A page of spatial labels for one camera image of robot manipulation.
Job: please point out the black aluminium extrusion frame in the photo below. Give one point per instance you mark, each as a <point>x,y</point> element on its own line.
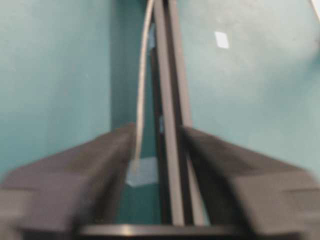
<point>180,199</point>

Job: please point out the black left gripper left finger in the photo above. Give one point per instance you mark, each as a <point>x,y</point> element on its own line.
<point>54,197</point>

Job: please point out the white tape piece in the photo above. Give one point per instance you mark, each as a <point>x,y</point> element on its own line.
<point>222,40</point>

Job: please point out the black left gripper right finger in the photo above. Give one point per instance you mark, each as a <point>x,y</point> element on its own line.
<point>266,198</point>

